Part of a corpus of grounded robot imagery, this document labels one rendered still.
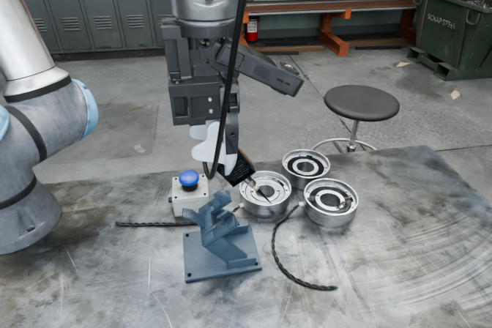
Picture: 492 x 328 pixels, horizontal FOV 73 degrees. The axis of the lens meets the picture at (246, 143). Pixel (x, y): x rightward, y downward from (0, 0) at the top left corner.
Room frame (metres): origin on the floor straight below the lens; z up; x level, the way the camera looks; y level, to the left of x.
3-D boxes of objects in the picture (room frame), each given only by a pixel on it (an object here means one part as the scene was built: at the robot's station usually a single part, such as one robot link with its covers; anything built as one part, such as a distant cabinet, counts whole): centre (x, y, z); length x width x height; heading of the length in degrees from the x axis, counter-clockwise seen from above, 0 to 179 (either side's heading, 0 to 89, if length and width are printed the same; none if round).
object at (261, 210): (0.51, -0.04, 0.82); 0.10 x 0.10 x 0.04
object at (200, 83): (0.38, 0.05, 1.14); 0.09 x 0.08 x 0.12; 101
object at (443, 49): (3.34, -2.17, 0.35); 1.04 x 0.74 x 0.70; 9
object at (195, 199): (0.51, 0.12, 0.82); 0.08 x 0.07 x 0.05; 99
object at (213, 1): (0.38, 0.04, 1.22); 0.08 x 0.08 x 0.05
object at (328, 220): (0.48, -0.17, 0.82); 0.10 x 0.10 x 0.04
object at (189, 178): (0.51, 0.11, 0.85); 0.04 x 0.04 x 0.05
